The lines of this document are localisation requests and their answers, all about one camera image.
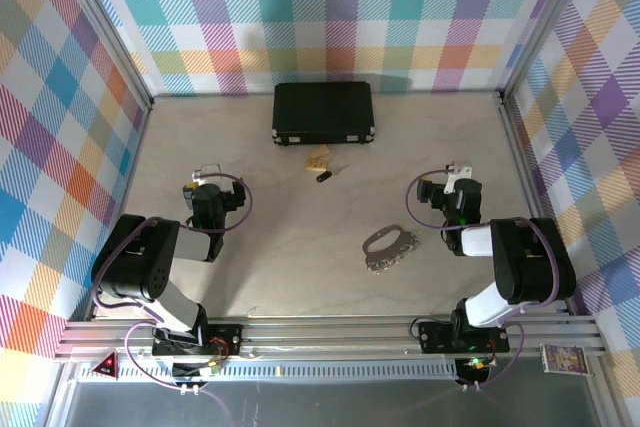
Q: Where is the silver metal key ring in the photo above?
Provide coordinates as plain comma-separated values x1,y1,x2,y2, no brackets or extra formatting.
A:
362,224,422,274

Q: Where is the black hard case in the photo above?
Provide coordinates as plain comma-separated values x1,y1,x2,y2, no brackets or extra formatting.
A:
271,81,377,147

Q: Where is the small circuit board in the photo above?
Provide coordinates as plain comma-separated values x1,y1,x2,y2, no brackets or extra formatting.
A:
198,357,225,378
462,355,494,373

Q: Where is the colourful printed card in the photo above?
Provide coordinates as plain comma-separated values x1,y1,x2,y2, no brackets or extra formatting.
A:
540,342,587,375

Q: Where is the red warning triangle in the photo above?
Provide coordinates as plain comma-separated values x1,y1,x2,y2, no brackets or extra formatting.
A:
92,350,118,378

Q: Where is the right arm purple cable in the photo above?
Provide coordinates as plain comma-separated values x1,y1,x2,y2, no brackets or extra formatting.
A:
405,171,577,393

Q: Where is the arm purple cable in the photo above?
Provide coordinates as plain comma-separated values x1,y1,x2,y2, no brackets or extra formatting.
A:
91,171,254,393
405,171,577,393

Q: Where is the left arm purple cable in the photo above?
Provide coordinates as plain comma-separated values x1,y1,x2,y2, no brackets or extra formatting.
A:
91,171,254,393

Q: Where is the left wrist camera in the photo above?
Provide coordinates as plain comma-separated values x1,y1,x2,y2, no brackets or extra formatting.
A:
192,162,226,186

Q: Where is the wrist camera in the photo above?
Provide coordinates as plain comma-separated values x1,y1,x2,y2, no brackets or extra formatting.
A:
442,160,475,196
192,162,226,186

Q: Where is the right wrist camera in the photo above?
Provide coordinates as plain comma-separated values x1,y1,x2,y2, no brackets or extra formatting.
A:
442,160,475,196

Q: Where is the aluminium side rail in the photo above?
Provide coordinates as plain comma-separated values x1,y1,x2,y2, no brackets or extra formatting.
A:
84,99,154,323
492,90,576,318

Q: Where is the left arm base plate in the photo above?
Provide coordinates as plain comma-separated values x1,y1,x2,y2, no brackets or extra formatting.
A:
151,322,245,357

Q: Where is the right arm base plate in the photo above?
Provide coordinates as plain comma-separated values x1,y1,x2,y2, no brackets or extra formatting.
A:
417,319,511,354

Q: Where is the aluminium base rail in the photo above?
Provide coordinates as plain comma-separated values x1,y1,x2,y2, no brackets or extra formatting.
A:
53,314,609,363

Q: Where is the aluminium corner post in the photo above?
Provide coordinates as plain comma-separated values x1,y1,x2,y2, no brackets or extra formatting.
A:
498,0,596,98
49,0,155,111

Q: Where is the white slotted cable duct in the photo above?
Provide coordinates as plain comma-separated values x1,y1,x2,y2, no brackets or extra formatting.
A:
67,359,461,384

